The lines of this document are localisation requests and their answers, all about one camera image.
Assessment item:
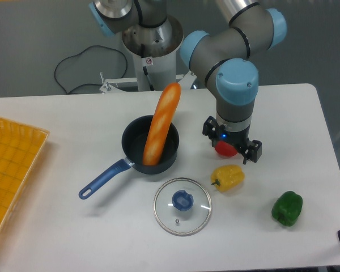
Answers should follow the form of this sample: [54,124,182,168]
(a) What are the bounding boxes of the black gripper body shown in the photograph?
[211,115,252,152]

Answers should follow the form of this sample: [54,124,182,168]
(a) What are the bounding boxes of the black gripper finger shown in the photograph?
[242,140,262,165]
[202,116,217,141]

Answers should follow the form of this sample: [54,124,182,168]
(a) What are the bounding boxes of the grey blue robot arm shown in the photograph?
[89,1,287,162]

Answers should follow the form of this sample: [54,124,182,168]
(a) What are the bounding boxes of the glass pot lid blue knob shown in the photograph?
[153,177,212,236]

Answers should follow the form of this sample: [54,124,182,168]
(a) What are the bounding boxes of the red bell pepper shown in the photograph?
[215,141,238,157]

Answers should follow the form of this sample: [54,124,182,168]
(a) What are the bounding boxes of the yellow bell pepper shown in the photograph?
[210,164,245,192]

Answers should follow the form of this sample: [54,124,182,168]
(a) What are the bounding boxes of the orange baguette bread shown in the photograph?
[142,83,181,166]

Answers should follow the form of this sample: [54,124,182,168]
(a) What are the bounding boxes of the green bell pepper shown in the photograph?
[271,191,303,227]

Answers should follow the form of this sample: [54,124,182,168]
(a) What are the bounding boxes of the dark blue saucepan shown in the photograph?
[79,115,179,199]

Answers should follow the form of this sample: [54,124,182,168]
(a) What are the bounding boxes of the yellow woven basket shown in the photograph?
[0,117,49,232]

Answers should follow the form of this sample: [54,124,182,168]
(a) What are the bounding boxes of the white metal mounting bracket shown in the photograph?
[99,71,203,94]

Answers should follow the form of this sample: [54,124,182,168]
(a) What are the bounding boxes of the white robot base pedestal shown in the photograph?
[122,15,184,91]

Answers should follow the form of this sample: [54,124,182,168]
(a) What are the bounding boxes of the black cable on floor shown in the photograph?
[54,45,128,95]

